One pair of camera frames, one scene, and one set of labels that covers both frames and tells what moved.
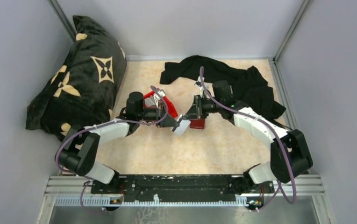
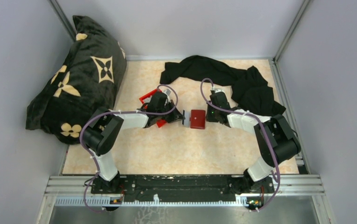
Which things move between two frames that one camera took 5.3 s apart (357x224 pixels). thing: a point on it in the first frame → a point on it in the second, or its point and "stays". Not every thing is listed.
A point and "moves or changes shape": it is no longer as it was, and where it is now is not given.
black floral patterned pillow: [82, 90] stays
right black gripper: [196, 111] → [208, 117]
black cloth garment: [251, 93] stays
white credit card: [183, 125] moves or changes shape
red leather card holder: [197, 123] stays
